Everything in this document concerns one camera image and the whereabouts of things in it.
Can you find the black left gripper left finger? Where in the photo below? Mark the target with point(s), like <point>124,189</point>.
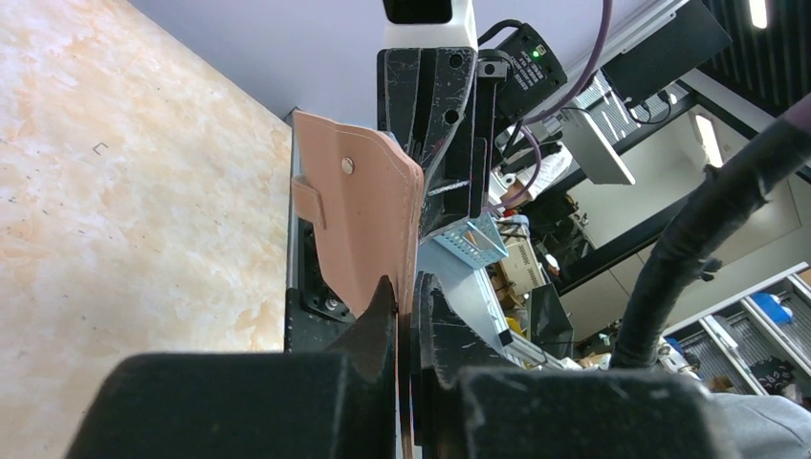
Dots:
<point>335,403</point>

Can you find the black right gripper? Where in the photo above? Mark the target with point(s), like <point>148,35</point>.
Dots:
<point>427,99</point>

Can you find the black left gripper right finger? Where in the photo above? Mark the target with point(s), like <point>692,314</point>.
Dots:
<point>468,401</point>

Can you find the blue perforated basket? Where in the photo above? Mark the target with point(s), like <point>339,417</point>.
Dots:
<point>477,242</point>

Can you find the grey monitor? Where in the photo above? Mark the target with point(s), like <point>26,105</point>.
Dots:
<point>591,149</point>

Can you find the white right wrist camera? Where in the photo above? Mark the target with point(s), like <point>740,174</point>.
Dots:
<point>429,24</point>

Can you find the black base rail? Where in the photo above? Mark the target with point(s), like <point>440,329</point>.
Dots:
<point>314,315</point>

